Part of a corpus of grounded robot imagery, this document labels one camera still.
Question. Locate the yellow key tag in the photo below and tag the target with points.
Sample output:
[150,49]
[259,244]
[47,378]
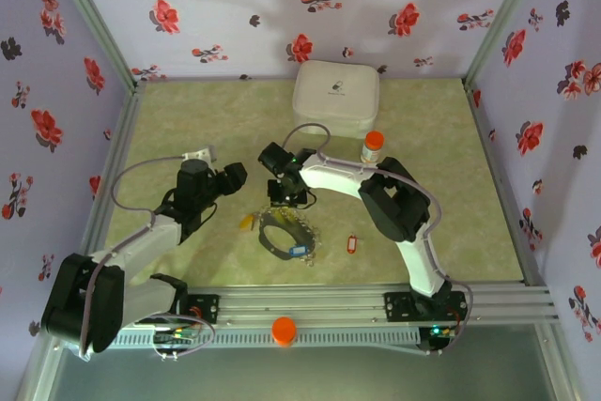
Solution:
[247,221]

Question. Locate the red key tag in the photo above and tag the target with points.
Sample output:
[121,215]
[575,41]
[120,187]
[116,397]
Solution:
[351,245]

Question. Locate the orange-lid pill bottle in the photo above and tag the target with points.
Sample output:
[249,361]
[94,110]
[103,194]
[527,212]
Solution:
[374,140]

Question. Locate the white square lidded container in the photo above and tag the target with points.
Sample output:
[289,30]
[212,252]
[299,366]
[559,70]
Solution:
[335,96]

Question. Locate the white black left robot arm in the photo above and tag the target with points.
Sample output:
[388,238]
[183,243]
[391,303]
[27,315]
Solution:
[141,246]

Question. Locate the orange round cap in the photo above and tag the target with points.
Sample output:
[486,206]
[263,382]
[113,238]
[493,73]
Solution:
[284,330]

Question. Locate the aluminium frame post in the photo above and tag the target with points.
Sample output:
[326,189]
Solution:
[500,20]
[96,20]

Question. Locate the blue key tag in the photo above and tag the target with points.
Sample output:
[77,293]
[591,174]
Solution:
[298,250]

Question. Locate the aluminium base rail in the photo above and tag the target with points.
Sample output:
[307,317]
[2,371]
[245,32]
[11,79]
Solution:
[300,302]

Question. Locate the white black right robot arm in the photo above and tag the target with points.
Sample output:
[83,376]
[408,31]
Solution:
[328,175]

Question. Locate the aluminium side rail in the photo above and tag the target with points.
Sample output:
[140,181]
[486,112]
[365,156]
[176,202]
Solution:
[503,185]
[115,171]

